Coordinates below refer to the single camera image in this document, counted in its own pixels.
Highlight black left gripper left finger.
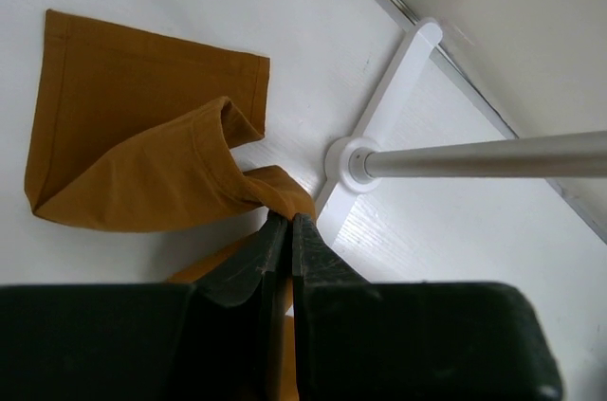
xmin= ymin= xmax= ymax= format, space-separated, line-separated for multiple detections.
xmin=166 ymin=216 xmax=288 ymax=400

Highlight brown trousers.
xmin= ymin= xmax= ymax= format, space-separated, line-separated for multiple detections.
xmin=24 ymin=9 xmax=318 ymax=401

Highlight aluminium rail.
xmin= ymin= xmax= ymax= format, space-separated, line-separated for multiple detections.
xmin=374 ymin=0 xmax=606 ymax=240

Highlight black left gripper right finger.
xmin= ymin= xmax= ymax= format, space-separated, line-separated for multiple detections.
xmin=292 ymin=215 xmax=564 ymax=400

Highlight white garment rack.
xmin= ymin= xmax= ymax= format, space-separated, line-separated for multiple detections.
xmin=316 ymin=18 xmax=606 ymax=241

